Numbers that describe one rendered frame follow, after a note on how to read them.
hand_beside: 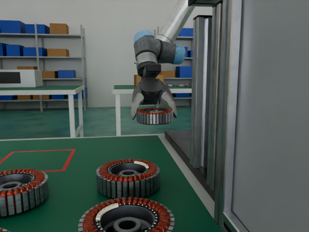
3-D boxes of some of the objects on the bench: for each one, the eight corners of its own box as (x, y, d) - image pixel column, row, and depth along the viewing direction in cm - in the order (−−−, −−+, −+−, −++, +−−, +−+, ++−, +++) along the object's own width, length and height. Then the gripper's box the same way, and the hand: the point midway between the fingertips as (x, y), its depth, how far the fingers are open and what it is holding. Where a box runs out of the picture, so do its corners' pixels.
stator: (45, 182, 50) (43, 162, 50) (54, 208, 41) (52, 185, 40) (-26, 194, 45) (-29, 173, 44) (-36, 229, 35) (-40, 202, 35)
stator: (119, 209, 40) (118, 185, 40) (85, 185, 49) (84, 165, 48) (172, 188, 47) (173, 168, 47) (135, 170, 56) (134, 153, 55)
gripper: (171, 77, 98) (180, 126, 89) (120, 78, 95) (124, 129, 86) (175, 61, 91) (185, 113, 81) (120, 62, 88) (124, 116, 78)
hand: (155, 116), depth 81 cm, fingers closed on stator, 13 cm apart
